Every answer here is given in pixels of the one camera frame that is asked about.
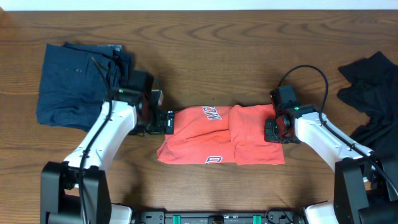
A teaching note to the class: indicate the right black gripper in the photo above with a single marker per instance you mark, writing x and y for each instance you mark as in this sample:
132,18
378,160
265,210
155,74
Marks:
269,130

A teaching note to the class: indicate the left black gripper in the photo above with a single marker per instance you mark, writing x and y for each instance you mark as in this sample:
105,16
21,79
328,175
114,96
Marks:
169,122

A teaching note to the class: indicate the red t-shirt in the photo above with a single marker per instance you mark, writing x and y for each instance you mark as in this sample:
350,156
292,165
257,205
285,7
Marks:
221,134

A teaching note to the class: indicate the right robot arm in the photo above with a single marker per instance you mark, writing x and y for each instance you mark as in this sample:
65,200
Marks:
365,185

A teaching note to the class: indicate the folded navy blue pants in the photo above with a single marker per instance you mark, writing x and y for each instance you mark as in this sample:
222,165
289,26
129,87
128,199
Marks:
74,80

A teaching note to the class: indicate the black garment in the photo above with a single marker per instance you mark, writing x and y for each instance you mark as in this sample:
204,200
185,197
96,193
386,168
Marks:
373,91

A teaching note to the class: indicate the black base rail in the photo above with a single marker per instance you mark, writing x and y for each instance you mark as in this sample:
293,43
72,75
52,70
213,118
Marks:
270,216

